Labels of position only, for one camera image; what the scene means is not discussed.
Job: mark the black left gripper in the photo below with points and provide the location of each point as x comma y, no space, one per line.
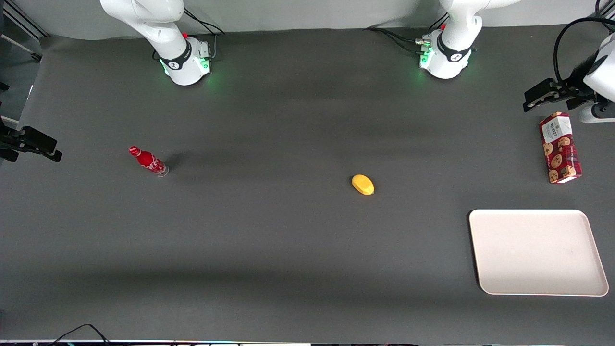
575,86

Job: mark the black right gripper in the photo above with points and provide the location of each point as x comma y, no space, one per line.
14,139

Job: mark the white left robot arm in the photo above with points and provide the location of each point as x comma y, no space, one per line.
449,62

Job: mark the red cookie box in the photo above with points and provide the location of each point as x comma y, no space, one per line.
559,149

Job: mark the white rectangular tray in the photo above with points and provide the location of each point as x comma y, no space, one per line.
538,252

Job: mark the red cola bottle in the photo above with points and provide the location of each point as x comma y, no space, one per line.
150,162

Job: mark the yellow lemon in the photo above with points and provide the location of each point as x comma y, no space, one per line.
362,184

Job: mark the aluminium frame rail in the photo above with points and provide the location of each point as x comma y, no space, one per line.
24,21

